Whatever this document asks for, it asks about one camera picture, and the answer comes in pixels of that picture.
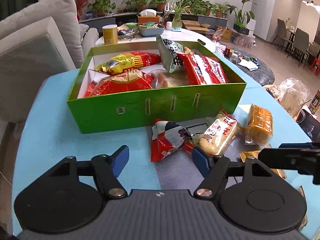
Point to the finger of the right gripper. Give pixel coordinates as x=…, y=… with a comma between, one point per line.
x=310, y=145
x=303, y=160

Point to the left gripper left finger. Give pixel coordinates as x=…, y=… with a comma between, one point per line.
x=105, y=170

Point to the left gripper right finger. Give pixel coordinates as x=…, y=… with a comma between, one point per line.
x=215, y=170

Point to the yellow rice cracker pack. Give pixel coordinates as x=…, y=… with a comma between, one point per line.
x=219, y=134

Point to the red white blue snack packet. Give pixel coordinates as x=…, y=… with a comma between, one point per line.
x=167, y=137

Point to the orange wafer snack pack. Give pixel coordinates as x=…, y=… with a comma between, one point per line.
x=259, y=129

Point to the red noodle snack bag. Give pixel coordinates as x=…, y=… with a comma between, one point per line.
x=202, y=70

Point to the red yellow snack bag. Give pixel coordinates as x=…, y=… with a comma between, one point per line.
x=125, y=61

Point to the green patterned snack bag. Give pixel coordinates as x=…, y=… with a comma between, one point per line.
x=169, y=50

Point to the grey logo mat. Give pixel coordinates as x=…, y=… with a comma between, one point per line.
x=177, y=171

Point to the clear plastic bag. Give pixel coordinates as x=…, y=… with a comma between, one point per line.
x=291, y=94

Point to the light blue table mat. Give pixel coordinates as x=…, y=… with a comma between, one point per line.
x=50, y=133

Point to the red plastic stool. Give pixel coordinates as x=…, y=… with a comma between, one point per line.
x=315, y=66

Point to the red bag in box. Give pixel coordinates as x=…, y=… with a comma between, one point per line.
x=130, y=80

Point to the dark round marble table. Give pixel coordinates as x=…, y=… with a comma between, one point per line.
x=249, y=64

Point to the green cardboard box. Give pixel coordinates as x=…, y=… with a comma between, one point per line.
x=139, y=108

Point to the clear cracker pack in box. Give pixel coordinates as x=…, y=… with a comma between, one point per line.
x=163, y=79

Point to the grey dining chair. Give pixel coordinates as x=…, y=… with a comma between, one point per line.
x=281, y=34
x=300, y=44

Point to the dark jar on round table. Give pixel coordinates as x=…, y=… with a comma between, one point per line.
x=234, y=58

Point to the black remote control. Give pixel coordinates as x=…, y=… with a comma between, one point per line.
x=201, y=42

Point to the yellow cylindrical can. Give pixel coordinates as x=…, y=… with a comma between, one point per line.
x=110, y=34

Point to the white oval coffee table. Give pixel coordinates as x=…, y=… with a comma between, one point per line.
x=185, y=37

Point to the blue-grey snack tray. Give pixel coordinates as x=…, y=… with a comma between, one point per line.
x=154, y=30

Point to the beige sofa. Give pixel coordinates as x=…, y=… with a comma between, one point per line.
x=39, y=41

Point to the open cardboard box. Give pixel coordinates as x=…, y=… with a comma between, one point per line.
x=195, y=26

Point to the large leafy floor plant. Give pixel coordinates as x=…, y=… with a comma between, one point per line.
x=242, y=17

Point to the glass vase with plant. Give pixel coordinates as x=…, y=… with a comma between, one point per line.
x=177, y=9

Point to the orange tissue box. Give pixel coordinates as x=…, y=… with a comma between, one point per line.
x=148, y=15

